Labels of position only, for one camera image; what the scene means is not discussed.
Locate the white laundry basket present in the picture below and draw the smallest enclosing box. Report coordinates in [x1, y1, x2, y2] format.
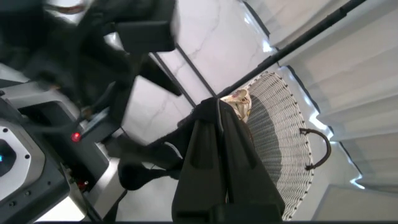
[245, 70, 332, 222]

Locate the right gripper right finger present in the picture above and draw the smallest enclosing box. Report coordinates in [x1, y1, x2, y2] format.
[217, 99, 285, 223]

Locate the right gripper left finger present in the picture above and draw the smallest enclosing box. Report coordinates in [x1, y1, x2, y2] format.
[171, 119, 226, 223]

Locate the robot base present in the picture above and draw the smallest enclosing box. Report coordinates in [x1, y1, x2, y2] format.
[0, 63, 128, 224]

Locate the cream printed garment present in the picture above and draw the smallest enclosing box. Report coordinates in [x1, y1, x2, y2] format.
[220, 88, 252, 124]

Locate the black clothes rack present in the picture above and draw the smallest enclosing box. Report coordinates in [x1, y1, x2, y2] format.
[152, 0, 368, 106]

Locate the white curtain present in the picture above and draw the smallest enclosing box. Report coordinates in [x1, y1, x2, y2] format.
[242, 0, 398, 194]

